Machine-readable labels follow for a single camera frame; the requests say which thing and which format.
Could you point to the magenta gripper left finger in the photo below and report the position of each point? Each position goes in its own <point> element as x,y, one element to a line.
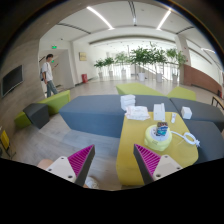
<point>75,167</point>

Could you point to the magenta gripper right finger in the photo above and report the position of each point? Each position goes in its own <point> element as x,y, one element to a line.
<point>153,166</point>

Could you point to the blue patterned charger plug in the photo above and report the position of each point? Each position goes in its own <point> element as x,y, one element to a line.
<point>162,128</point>

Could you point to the round yellow power strip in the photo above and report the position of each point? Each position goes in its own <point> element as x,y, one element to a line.
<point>159,143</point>

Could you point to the yellow table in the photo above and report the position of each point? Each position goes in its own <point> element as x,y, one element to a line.
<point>133,132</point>

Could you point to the large grey-blue sofa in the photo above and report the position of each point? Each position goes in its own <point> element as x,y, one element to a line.
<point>95,114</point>

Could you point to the small white adapter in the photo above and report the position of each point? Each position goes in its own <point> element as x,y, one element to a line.
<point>173,118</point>

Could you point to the white plastic bag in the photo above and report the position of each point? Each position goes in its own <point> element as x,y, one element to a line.
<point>137,113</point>

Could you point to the white upright box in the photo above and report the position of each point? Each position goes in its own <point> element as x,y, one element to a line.
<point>159,112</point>

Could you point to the small white cube box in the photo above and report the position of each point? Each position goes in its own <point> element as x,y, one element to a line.
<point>186,112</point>

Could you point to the dark grey ottoman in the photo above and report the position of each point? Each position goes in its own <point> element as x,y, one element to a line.
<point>38,114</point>

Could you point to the green bench left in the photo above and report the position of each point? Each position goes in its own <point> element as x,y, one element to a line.
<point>54,103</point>

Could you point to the grey sofa right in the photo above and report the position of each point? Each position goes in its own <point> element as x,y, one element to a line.
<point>207,125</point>

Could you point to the white tissue box stack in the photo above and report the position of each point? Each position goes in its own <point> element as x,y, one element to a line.
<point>127,100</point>

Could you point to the yellow wet floor sign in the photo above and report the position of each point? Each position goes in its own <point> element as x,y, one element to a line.
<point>4,140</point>

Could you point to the red trash bin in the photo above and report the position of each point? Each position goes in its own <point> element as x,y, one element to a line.
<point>84,78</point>

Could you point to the person in white shirt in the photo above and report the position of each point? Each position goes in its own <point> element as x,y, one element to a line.
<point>47,77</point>

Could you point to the potted green plant left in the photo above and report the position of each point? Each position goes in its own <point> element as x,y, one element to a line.
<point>100,64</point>

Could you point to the potted green plant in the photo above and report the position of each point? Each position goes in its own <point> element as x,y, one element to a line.
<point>100,64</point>
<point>143,56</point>
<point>176,59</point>

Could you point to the potted green plant centre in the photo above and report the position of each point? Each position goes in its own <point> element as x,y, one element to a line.
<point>143,56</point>

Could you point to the potted green plant right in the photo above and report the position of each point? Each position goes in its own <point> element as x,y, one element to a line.
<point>176,59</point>

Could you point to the wall mounted black television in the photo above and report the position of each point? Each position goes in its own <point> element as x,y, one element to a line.
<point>11,80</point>

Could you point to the framed wall picture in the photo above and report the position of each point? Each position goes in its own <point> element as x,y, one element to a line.
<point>82,56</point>

